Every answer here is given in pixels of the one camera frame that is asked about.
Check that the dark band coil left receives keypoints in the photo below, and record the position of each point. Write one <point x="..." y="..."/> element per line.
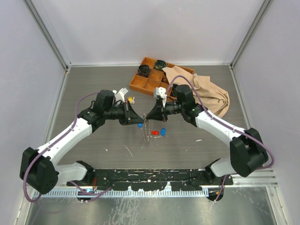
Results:
<point x="144" y="71"/>

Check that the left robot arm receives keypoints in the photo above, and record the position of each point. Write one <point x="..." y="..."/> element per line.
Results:
<point x="40" y="168"/>

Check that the blue tagged key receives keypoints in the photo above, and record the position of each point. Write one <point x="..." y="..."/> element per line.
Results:
<point x="162" y="133"/>

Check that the blue tag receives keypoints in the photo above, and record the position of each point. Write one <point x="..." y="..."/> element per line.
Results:
<point x="140" y="125"/>

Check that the dark band coil top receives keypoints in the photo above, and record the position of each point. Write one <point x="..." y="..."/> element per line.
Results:
<point x="159" y="65"/>

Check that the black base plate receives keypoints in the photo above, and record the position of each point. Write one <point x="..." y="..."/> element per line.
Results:
<point x="150" y="179"/>

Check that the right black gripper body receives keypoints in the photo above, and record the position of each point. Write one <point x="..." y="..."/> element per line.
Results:
<point x="170" y="109"/>

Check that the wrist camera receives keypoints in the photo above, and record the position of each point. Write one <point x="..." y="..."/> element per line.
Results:
<point x="160" y="92"/>
<point x="120" y="95"/>

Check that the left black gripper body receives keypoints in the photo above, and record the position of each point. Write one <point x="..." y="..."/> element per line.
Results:
<point x="122" y="112"/>

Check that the beige cloth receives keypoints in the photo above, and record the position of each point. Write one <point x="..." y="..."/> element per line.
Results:
<point x="214" y="98"/>

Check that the dark band coil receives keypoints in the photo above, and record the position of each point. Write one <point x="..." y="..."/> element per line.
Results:
<point x="159" y="65"/>
<point x="144" y="71"/>

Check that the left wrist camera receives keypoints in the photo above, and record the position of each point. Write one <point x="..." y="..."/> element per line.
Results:
<point x="120" y="95"/>

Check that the wooden compartment tray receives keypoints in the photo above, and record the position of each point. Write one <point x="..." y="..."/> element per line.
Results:
<point x="156" y="78"/>

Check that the metal disc keyring holder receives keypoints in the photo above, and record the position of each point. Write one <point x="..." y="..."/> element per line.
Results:
<point x="146" y="129"/>

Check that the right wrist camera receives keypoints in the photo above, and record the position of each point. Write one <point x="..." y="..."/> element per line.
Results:
<point x="160" y="92"/>

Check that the yellow tagged key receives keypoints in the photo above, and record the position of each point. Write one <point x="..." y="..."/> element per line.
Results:
<point x="131" y="100"/>

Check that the grey cable duct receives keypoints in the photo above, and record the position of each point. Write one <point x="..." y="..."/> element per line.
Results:
<point x="74" y="192"/>

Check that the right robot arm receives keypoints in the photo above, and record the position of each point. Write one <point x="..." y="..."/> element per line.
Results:
<point x="247" y="153"/>

